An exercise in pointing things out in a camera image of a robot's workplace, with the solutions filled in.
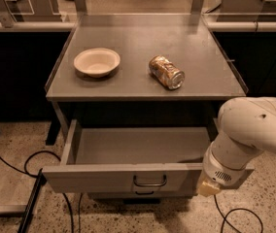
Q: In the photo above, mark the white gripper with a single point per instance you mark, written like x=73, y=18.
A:
x=216, y=174

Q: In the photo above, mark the grey top drawer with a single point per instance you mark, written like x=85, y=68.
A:
x=129, y=159

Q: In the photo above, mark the grey drawer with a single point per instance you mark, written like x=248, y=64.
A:
x=140, y=195
x=129, y=159

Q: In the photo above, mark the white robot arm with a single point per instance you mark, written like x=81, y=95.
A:
x=246, y=129

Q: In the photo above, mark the grey middle drawer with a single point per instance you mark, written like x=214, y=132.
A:
x=140, y=195

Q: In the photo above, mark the grey drawer cabinet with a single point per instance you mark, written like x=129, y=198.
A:
x=131, y=96

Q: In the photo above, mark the gold soda can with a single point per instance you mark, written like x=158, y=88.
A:
x=166, y=72

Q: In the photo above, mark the white paper bowl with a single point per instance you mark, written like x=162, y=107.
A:
x=97, y=63

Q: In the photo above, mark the black floor bar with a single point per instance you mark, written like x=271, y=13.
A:
x=28, y=212

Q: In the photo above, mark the grey metal post left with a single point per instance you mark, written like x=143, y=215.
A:
x=6, y=18

